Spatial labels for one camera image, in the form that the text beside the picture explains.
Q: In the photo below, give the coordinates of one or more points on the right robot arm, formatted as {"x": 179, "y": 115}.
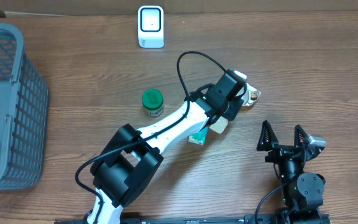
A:
{"x": 302, "y": 191}

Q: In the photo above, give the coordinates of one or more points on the beige PanTree snack bag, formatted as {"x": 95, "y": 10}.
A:
{"x": 250, "y": 96}

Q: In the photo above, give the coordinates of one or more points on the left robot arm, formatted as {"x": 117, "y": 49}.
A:
{"x": 132, "y": 156}

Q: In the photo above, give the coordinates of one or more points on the white barcode scanner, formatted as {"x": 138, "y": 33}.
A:
{"x": 151, "y": 27}

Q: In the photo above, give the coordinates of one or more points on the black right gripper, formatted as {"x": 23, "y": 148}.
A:
{"x": 266, "y": 144}

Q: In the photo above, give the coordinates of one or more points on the grey plastic shopping basket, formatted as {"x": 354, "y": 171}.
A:
{"x": 24, "y": 104}

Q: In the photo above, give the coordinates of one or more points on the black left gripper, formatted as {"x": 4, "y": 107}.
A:
{"x": 234, "y": 111}

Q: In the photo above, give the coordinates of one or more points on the small teal Kleenex pack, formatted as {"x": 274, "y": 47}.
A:
{"x": 199, "y": 137}

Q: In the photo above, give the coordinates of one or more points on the green lid jar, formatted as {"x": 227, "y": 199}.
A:
{"x": 153, "y": 103}

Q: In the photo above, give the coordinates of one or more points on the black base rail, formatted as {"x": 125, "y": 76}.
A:
{"x": 247, "y": 219}

